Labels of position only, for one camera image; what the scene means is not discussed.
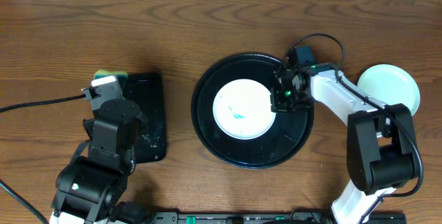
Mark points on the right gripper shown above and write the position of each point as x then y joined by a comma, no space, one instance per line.
277,104

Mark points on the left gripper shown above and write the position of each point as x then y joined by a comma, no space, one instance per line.
128,88

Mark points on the green yellow sponge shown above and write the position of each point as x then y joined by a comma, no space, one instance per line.
110,74

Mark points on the white plate with stain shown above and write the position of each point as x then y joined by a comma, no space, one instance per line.
242,109

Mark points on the mint plate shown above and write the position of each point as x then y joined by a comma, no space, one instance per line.
392,85

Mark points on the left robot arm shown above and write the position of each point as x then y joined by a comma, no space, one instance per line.
97,175

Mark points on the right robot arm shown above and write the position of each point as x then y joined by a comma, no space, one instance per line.
382,156

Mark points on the round black tray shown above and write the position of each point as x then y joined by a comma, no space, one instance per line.
284,139

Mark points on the black rectangular tray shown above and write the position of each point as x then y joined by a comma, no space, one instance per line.
146,90

